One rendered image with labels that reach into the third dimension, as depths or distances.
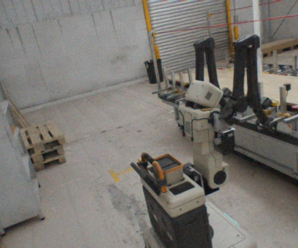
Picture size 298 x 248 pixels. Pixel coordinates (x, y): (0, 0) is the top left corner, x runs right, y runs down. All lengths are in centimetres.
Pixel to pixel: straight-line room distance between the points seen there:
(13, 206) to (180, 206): 215
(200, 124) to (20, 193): 224
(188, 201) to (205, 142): 42
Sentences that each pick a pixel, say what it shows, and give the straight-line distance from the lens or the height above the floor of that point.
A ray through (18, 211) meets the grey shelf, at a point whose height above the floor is 21.
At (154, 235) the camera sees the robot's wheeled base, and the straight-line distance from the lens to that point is 240.
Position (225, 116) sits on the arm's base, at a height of 121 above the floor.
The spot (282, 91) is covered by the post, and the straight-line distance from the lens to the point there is 266.
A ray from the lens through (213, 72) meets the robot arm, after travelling 222.
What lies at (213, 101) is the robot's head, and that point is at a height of 127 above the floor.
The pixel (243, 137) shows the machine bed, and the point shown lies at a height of 31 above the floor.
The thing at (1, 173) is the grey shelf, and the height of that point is 67.
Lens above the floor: 180
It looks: 19 degrees down
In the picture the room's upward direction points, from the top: 12 degrees counter-clockwise
